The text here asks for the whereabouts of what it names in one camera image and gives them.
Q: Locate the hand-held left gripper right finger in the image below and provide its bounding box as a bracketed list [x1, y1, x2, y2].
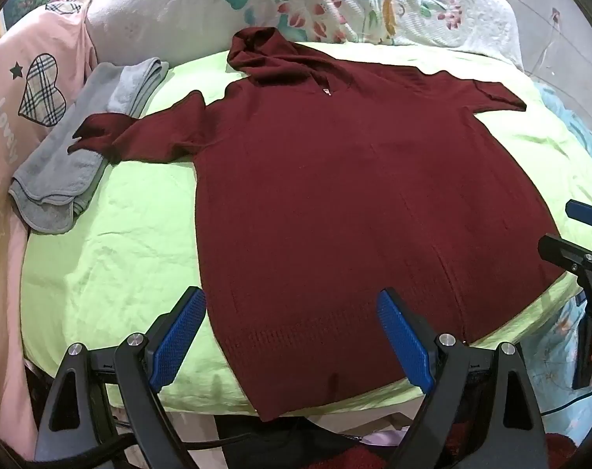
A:
[376, 287, 551, 469]

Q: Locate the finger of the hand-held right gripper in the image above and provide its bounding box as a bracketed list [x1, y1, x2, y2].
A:
[537, 234, 592, 316]
[564, 199, 592, 229]

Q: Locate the dark red cloth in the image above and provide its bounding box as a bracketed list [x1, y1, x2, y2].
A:
[354, 427, 592, 469]

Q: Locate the maroon hooded sweater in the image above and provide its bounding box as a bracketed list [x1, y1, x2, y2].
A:
[67, 27, 572, 422]

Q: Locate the pink blanket with plaid hearts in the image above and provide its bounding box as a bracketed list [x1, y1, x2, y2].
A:
[0, 0, 98, 460]

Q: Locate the white floral quilt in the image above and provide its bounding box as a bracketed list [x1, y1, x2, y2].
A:
[86, 0, 524, 72]

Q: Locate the light blue printed sheet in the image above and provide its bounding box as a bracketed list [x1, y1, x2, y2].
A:
[520, 81, 592, 431]

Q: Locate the light green bedsheet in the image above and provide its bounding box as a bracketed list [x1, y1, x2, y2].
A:
[20, 41, 592, 418]

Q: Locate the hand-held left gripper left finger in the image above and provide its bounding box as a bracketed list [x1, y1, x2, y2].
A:
[34, 286, 218, 469]

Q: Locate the grey folded towel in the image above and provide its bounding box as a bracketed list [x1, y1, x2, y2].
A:
[9, 57, 170, 234]

